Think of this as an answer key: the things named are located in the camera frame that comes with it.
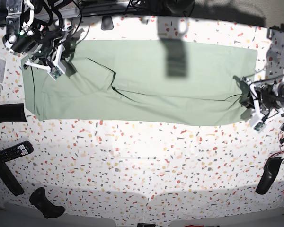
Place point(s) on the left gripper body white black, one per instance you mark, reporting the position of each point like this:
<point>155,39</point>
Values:
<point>265,103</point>

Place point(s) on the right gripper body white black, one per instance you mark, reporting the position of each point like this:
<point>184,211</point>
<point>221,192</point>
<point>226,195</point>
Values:
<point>48,59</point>

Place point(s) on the green T-shirt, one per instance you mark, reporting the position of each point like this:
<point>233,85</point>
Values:
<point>144,80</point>

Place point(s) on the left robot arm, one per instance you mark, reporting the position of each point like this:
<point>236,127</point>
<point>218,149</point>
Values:
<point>274,68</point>

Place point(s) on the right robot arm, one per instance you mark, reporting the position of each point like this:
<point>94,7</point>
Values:
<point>37,28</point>

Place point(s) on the black cylinder tube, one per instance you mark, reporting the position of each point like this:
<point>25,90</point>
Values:
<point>12,113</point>

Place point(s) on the black TV remote control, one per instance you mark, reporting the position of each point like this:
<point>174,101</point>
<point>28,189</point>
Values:
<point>17,151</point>

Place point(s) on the long black bar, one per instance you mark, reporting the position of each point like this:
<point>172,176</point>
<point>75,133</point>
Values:
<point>9,180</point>

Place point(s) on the black curved handle right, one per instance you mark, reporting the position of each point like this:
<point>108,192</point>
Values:
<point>270,173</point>

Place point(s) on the black curved handle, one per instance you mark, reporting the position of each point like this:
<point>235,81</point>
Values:
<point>49,210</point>
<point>270,173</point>

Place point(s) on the grey camera mount base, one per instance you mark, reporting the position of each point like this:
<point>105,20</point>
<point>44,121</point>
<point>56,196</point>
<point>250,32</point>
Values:
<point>107,23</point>

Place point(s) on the red handled screwdriver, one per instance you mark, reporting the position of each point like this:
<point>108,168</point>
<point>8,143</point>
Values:
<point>202,226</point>

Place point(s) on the black curved handle left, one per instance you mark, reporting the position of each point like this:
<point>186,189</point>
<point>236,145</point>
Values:
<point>49,210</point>

